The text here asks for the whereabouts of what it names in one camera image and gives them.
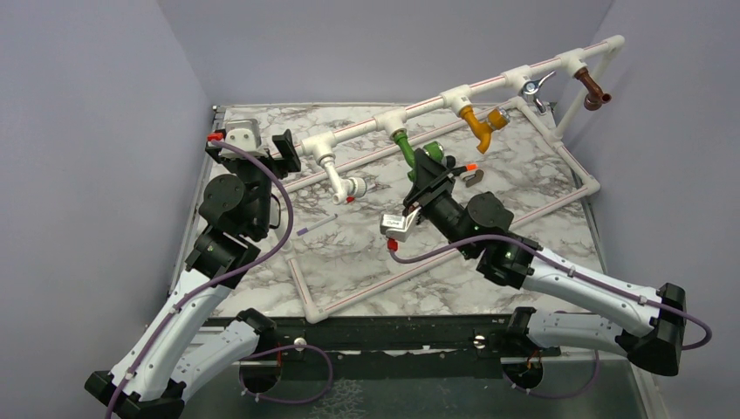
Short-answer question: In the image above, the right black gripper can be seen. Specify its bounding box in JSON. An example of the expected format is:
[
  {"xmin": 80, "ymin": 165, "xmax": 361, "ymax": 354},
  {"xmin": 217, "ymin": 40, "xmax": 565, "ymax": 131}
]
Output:
[{"xmin": 402, "ymin": 147, "xmax": 476, "ymax": 257}]

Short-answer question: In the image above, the green faucet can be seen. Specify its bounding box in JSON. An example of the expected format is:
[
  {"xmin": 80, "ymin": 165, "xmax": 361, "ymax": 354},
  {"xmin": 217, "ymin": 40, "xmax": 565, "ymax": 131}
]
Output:
[{"xmin": 391, "ymin": 128, "xmax": 445, "ymax": 182}]

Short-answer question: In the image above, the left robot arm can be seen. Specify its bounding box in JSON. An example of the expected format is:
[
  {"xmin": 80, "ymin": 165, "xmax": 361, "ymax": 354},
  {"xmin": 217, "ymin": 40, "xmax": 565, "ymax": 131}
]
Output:
[{"xmin": 85, "ymin": 128, "xmax": 301, "ymax": 418}]

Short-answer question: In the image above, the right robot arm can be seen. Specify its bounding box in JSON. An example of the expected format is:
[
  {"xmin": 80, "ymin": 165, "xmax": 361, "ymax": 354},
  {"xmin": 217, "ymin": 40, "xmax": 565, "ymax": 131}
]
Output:
[{"xmin": 403, "ymin": 149, "xmax": 687, "ymax": 376}]

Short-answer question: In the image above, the black orange marker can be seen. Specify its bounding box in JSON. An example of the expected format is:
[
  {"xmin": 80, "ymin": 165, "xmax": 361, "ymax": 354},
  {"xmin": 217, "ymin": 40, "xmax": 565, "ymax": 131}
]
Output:
[{"xmin": 459, "ymin": 163, "xmax": 478, "ymax": 173}]

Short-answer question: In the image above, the orange yellow faucet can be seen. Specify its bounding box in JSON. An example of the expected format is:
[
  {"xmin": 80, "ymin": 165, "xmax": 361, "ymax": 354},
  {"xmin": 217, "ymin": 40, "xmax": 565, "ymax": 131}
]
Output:
[{"xmin": 458, "ymin": 106, "xmax": 510, "ymax": 155}]

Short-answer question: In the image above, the white plastic faucet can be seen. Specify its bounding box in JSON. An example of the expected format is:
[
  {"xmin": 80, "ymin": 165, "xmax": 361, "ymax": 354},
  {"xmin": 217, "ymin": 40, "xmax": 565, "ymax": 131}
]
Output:
[{"xmin": 319, "ymin": 157, "xmax": 368, "ymax": 205}]

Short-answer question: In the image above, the purple white pen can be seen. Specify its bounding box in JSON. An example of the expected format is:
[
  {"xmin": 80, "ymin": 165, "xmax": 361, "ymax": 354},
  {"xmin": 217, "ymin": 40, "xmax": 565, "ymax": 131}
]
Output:
[{"xmin": 296, "ymin": 213, "xmax": 339, "ymax": 237}]

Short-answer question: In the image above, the chrome lever faucet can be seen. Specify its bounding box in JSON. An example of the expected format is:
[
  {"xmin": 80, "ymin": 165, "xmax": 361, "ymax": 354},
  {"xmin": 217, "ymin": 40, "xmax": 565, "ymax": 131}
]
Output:
[{"xmin": 519, "ymin": 71, "xmax": 557, "ymax": 115}]

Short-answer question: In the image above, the brown faucet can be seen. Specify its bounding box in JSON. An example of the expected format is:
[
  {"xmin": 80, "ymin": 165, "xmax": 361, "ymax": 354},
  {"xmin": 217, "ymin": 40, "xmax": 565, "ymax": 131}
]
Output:
[{"xmin": 573, "ymin": 66, "xmax": 612, "ymax": 112}]

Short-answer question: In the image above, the white PVC pipe frame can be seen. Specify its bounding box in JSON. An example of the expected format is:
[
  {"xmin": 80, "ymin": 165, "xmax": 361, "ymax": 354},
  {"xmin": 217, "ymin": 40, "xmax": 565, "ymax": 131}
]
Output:
[{"xmin": 275, "ymin": 35, "xmax": 625, "ymax": 320}]

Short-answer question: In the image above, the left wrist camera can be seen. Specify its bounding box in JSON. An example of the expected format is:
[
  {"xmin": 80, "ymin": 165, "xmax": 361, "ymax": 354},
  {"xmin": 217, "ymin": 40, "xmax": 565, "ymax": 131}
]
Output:
[{"xmin": 224, "ymin": 119, "xmax": 263, "ymax": 152}]

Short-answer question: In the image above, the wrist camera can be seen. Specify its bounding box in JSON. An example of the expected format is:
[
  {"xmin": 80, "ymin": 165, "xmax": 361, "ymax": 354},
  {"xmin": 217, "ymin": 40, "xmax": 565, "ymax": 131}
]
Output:
[
  {"xmin": 379, "ymin": 207, "xmax": 421, "ymax": 243},
  {"xmin": 224, "ymin": 119, "xmax": 263, "ymax": 152}
]

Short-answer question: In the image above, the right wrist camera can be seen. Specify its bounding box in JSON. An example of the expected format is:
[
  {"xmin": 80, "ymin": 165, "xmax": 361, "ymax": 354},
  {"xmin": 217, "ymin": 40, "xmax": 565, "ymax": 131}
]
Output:
[{"xmin": 379, "ymin": 207, "xmax": 421, "ymax": 243}]

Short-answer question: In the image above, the black table front rail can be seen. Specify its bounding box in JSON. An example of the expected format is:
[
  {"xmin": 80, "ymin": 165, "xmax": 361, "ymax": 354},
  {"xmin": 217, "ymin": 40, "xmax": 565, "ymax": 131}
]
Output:
[{"xmin": 232, "ymin": 314, "xmax": 561, "ymax": 382}]

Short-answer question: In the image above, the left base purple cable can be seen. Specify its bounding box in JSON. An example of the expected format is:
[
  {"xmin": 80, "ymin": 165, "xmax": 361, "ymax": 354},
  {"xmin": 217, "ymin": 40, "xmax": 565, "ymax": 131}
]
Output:
[{"xmin": 237, "ymin": 344, "xmax": 335, "ymax": 407}]

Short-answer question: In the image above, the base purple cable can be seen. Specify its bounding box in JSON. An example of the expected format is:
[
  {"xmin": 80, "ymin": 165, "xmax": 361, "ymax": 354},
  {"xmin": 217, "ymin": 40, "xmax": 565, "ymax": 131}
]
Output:
[
  {"xmin": 237, "ymin": 344, "xmax": 335, "ymax": 407},
  {"xmin": 501, "ymin": 353, "xmax": 600, "ymax": 402}
]

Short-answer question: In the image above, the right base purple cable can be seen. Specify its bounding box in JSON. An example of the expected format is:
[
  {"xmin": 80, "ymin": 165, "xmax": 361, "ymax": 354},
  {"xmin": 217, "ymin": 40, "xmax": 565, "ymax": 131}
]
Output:
[{"xmin": 501, "ymin": 353, "xmax": 600, "ymax": 402}]

